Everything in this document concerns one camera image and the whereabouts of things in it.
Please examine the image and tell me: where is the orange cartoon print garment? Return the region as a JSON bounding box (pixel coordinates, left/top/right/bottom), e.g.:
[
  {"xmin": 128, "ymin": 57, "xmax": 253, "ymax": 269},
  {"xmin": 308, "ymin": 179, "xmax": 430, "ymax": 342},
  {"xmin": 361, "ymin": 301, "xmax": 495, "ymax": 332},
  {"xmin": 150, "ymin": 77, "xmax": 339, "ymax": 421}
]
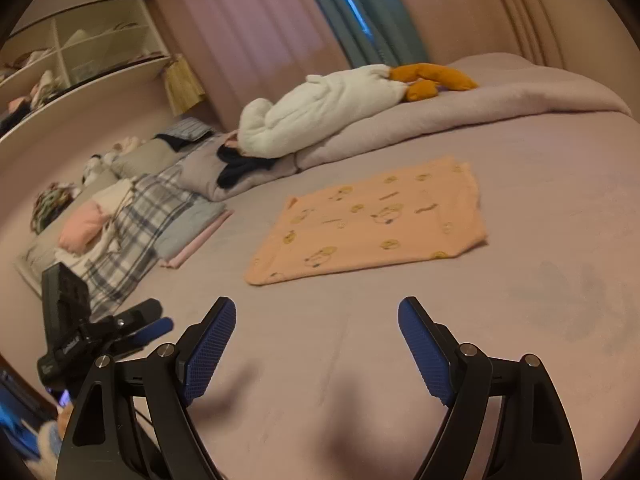
[{"xmin": 245, "ymin": 157, "xmax": 487, "ymax": 286}]

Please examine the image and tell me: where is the plaid grey white blanket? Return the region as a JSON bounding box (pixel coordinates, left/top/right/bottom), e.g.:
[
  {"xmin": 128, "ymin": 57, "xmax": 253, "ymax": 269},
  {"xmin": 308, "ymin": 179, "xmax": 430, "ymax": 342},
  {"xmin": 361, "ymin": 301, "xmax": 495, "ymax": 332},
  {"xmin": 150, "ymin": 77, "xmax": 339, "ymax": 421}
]
[{"xmin": 54, "ymin": 165, "xmax": 201, "ymax": 321}]

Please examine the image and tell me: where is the pink folded garment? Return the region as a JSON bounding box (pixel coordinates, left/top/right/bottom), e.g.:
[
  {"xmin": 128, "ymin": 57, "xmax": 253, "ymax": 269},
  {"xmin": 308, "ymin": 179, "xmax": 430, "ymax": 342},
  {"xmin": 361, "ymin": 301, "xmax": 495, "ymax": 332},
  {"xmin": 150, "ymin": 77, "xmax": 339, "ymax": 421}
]
[{"xmin": 158, "ymin": 210, "xmax": 233, "ymax": 270}]

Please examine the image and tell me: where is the pink rolled cloth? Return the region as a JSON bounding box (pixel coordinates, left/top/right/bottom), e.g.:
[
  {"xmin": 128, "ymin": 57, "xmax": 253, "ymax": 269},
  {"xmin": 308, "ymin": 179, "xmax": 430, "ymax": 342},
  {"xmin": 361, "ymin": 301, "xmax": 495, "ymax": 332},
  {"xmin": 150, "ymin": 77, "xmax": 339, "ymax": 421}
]
[{"xmin": 58, "ymin": 200, "xmax": 110, "ymax": 255}]

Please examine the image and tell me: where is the colourful crochet item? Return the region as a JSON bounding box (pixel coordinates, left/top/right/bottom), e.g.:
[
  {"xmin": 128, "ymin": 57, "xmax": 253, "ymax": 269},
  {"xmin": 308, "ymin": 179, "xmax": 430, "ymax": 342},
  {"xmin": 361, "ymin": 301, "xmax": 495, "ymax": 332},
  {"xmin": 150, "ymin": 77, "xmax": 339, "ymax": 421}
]
[{"xmin": 30, "ymin": 182, "xmax": 80, "ymax": 234}]

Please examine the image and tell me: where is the grey folded garment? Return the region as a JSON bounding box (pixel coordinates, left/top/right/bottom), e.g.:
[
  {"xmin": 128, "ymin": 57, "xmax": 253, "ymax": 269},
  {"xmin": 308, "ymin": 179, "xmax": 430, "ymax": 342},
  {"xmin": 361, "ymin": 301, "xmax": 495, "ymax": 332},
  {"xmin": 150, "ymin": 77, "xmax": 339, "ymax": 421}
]
[{"xmin": 154, "ymin": 200, "xmax": 227, "ymax": 260}]

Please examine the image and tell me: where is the small white plush toy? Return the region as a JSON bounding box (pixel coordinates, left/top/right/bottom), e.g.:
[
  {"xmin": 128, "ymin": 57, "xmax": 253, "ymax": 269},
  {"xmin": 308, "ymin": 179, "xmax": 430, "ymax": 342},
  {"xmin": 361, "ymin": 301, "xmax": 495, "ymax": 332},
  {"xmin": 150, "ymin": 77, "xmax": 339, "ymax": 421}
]
[{"xmin": 81, "ymin": 136, "xmax": 144, "ymax": 188}]

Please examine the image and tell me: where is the dark navy garment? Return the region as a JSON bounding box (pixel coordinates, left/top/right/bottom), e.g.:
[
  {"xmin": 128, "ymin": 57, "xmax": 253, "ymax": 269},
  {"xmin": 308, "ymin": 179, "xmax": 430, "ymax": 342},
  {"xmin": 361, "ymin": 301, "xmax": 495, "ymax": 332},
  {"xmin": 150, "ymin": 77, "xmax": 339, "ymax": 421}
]
[{"xmin": 217, "ymin": 144, "xmax": 278, "ymax": 190}]

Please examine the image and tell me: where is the lilac bed sheet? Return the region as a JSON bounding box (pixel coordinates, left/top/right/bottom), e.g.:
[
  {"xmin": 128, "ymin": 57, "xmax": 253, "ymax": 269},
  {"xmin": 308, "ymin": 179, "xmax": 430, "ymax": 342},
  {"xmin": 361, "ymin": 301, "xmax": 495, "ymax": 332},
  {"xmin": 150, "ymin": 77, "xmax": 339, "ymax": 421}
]
[{"xmin": 129, "ymin": 113, "xmax": 639, "ymax": 479}]

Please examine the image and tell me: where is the striped grey pillow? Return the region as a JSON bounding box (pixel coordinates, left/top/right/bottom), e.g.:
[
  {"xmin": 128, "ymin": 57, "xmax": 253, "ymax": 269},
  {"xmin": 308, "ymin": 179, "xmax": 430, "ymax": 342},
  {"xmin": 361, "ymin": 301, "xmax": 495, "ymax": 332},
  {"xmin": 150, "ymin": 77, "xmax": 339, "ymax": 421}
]
[{"xmin": 155, "ymin": 117, "xmax": 214, "ymax": 153}]

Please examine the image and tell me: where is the yellow pleated cloth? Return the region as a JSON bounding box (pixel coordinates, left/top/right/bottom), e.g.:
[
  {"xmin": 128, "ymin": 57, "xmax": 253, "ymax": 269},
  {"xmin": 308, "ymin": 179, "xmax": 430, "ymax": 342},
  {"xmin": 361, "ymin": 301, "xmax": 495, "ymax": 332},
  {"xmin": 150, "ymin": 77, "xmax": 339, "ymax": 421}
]
[{"xmin": 162, "ymin": 54, "xmax": 206, "ymax": 116}]

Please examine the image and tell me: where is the white plush goose toy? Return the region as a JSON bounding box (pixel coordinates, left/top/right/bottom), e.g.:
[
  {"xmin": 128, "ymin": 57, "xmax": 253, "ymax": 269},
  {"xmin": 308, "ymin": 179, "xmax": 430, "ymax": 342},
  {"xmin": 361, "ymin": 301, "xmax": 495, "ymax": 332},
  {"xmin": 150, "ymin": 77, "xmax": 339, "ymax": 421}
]
[{"xmin": 236, "ymin": 63, "xmax": 478, "ymax": 159}]

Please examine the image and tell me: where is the pink curtain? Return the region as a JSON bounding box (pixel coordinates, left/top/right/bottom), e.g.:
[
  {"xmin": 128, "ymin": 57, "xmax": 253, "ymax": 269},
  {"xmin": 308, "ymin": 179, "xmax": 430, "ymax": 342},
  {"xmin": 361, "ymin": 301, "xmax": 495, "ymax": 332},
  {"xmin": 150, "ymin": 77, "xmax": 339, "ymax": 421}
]
[{"xmin": 146, "ymin": 0, "xmax": 349, "ymax": 131}]

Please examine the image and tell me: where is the lilac folded duvet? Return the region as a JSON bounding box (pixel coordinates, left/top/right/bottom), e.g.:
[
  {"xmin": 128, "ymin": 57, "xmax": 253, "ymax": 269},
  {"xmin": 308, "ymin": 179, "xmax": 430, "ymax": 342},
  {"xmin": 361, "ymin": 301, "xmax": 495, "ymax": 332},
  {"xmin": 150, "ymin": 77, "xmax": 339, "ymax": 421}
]
[{"xmin": 178, "ymin": 53, "xmax": 631, "ymax": 202}]

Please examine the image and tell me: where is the teal curtain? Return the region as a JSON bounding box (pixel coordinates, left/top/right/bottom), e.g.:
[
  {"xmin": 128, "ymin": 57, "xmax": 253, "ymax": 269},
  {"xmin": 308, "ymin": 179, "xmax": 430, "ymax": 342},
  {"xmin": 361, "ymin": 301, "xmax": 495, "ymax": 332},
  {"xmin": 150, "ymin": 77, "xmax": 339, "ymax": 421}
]
[{"xmin": 316, "ymin": 0, "xmax": 430, "ymax": 68}]

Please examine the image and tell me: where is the white wall shelf unit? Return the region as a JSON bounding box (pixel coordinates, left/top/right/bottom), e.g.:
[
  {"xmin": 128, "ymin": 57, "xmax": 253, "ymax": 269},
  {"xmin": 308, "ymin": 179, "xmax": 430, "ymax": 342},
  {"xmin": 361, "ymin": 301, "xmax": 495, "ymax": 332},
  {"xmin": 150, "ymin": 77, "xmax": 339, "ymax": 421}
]
[{"xmin": 1, "ymin": 0, "xmax": 170, "ymax": 164}]

